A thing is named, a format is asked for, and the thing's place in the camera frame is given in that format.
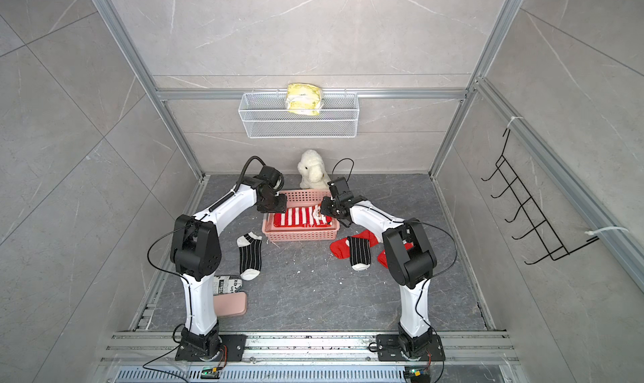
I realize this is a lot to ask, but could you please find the black wall hook rack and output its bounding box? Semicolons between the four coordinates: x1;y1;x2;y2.
481;129;600;266

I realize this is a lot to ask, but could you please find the pink case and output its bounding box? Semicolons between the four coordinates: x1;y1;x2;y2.
213;292;248;318

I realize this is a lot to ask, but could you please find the white wire wall basket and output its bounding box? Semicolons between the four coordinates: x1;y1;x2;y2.
238;92;360;139

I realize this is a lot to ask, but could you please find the metal base rail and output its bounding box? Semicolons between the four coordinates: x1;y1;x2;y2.
94;331;527;382

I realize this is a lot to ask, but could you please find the red plain sock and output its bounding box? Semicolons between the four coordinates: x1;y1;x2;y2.
330;230;379;260

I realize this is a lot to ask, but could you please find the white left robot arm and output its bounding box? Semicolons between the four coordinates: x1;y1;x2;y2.
167;156;287;361

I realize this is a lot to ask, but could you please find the yellow packet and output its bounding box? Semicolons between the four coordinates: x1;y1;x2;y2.
285;84;324;116

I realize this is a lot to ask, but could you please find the white plush toy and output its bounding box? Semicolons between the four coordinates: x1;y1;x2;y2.
297;150;330;190

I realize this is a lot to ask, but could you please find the pink plastic basket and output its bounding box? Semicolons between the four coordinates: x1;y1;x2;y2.
262;189;340;242

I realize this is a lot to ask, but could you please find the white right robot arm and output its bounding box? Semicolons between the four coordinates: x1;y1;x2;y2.
320;178;445;361

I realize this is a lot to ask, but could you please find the black white striped sock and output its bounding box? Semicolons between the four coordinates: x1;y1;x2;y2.
236;232;263;281

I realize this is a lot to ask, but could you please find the red snowflake sock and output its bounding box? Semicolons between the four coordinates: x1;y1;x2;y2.
377;243;414;269

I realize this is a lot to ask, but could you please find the red white santa sock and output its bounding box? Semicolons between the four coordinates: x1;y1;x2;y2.
273;204;333;229

